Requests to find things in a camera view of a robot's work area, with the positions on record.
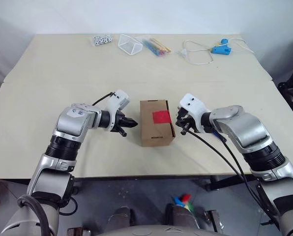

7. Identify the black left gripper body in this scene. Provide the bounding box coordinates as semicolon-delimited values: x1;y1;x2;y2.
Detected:
114;111;127;132

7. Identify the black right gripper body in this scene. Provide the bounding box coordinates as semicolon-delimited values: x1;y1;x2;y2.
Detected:
177;104;198;134

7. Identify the blue box cutter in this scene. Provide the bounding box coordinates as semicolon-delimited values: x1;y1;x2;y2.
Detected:
211;131;227;143

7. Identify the red tape patch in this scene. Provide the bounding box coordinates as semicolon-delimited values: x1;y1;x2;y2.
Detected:
151;111;172;124

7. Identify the brown cardboard box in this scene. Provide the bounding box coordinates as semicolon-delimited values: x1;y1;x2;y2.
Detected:
139;99;176;148

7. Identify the colourful floor toy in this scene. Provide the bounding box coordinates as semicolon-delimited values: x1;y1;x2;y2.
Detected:
173;194;199;217

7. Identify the clear plastic container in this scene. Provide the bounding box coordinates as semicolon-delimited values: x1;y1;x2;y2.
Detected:
118;33;144;55

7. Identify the bag of coloured sticks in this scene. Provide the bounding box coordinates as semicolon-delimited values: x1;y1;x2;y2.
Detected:
142;37;173;57

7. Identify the blue glue gun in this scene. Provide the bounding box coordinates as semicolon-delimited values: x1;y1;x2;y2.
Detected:
209;38;231;55

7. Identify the bag of black-white dice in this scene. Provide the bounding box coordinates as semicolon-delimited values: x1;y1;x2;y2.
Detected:
91;34;113;47

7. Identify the brown metal block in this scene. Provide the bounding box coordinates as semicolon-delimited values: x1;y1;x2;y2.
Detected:
204;209;223;232
67;227;91;236

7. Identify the black chair base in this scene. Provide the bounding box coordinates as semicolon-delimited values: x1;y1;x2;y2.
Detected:
278;65;293;114

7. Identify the silver robot torso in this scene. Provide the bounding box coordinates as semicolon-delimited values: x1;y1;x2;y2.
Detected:
94;224;212;236

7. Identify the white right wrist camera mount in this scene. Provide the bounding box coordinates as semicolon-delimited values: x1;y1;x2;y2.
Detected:
179;93;212;132

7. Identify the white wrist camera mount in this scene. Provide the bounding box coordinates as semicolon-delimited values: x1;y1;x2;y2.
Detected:
179;93;212;132
106;89;131;132

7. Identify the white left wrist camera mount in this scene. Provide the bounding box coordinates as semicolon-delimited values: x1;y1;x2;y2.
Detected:
106;89;131;132

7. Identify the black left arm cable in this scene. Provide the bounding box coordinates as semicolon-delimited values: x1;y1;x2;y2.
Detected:
91;91;117;106

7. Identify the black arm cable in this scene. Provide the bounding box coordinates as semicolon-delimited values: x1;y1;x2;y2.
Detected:
91;91;117;106
182;127;285;227

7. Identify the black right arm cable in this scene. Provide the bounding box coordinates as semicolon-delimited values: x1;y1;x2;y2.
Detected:
182;127;285;227

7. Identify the black table frame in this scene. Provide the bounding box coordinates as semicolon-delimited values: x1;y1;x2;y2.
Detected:
72;175;254;195

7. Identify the white power cable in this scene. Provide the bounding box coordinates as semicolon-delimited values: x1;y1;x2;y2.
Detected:
178;38;255;66

